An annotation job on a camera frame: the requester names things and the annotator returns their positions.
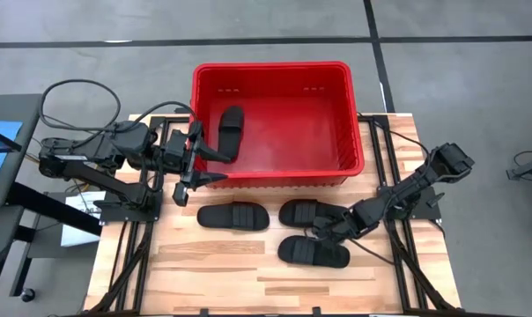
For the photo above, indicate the white printed paper sheet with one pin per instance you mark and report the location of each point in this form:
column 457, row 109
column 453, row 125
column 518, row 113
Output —
column 87, row 202

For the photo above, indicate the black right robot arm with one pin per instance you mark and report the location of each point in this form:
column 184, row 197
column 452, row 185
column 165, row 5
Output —
column 407, row 187

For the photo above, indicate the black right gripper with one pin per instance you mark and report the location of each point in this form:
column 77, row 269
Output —
column 352, row 220

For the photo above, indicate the black table clamp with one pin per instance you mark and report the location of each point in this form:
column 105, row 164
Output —
column 316, row 311
column 203, row 312

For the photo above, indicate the black stand beam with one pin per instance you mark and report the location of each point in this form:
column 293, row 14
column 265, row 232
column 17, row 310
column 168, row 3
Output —
column 50, row 207

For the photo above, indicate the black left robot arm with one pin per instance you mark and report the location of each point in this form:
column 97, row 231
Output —
column 94, row 149

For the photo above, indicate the black aluminium table frame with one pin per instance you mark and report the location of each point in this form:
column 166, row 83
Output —
column 379, row 154
column 143, row 260

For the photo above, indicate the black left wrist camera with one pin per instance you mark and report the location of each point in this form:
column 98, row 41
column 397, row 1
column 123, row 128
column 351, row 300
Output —
column 181, row 194

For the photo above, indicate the black caster wheel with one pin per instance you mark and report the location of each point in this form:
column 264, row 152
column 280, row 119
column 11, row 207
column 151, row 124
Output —
column 27, row 295

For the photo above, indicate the black rubber slide sandal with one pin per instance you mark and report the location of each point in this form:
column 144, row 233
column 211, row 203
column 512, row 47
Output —
column 301, row 252
column 231, row 127
column 292, row 213
column 217, row 216

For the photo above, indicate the grey floor stand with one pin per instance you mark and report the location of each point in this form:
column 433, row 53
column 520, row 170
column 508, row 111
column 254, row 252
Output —
column 530, row 169

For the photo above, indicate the red plastic bin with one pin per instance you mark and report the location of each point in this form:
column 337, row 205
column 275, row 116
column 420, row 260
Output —
column 292, row 132

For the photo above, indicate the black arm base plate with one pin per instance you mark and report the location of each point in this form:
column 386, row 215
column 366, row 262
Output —
column 116, row 213
column 429, row 211

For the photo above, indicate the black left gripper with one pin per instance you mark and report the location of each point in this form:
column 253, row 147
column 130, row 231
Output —
column 178, row 152

